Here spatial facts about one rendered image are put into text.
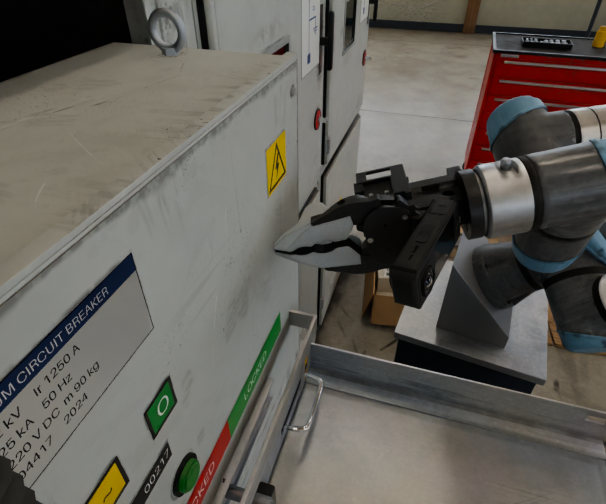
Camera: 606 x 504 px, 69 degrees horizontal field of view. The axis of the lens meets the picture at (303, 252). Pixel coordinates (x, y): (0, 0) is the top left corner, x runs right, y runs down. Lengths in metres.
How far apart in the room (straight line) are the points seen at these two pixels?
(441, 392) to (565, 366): 1.43
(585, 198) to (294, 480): 0.53
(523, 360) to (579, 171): 0.66
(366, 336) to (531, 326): 1.01
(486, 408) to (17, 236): 0.73
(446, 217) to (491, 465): 0.46
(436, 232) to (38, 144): 0.31
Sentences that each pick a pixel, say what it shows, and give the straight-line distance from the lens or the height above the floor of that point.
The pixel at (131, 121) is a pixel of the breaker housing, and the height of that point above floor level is 1.39.
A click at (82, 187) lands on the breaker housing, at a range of 0.26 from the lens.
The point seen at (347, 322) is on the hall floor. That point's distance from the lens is 2.08.
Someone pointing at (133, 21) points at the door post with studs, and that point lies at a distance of 0.64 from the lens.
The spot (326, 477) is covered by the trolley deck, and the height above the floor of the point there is 0.85.
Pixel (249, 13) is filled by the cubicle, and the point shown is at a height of 1.38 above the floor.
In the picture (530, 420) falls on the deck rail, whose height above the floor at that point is 0.86.
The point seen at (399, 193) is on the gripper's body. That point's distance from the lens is 0.45.
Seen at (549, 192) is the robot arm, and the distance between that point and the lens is 0.46.
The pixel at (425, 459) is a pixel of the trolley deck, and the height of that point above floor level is 0.85.
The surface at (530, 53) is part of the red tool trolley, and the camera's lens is 2.80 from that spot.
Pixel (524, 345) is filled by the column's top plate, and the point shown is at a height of 0.75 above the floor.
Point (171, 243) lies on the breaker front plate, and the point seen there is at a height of 1.34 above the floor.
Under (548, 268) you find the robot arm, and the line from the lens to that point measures 0.60.
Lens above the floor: 1.51
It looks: 38 degrees down
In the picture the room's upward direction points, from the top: straight up
